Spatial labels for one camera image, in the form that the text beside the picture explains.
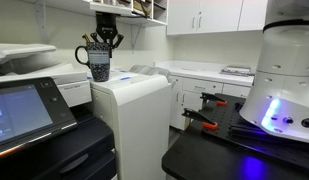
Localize black speckled mug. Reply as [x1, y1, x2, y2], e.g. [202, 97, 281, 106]
[75, 42, 110, 82]

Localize white lower cabinets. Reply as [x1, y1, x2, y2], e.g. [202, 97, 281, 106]
[170, 76, 250, 130]

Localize white office copier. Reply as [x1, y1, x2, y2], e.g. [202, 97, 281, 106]
[0, 42, 117, 180]

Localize near black orange clamp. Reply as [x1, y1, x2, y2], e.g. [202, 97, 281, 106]
[182, 108, 218, 130]

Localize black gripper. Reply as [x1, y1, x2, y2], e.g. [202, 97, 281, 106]
[90, 12, 124, 53]

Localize copier touchscreen panel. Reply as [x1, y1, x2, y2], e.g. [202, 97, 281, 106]
[0, 77, 77, 158]

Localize yellow item in mug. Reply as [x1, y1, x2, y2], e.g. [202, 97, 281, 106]
[82, 34, 90, 43]

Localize far black orange clamp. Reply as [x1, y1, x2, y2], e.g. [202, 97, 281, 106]
[201, 92, 227, 106]

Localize white wall shelf unit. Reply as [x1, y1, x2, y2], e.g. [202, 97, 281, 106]
[23, 0, 168, 27]

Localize white cabinets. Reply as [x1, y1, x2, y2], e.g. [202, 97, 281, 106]
[167, 0, 268, 35]
[170, 76, 250, 130]

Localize white upper cabinets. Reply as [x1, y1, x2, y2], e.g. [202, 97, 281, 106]
[167, 0, 268, 35]

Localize stack of papers on counter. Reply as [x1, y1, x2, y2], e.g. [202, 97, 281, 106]
[220, 66, 253, 76]

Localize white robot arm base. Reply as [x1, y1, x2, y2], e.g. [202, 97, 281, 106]
[240, 0, 309, 143]

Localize black orange clamp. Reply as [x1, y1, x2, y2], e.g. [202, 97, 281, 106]
[201, 92, 227, 106]
[182, 108, 218, 130]

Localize white paper on finisher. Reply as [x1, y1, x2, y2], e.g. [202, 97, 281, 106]
[109, 70, 137, 81]

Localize white finisher unit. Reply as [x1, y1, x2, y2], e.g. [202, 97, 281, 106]
[88, 73, 171, 180]

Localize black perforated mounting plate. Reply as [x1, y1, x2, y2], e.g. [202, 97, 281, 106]
[199, 94, 309, 170]

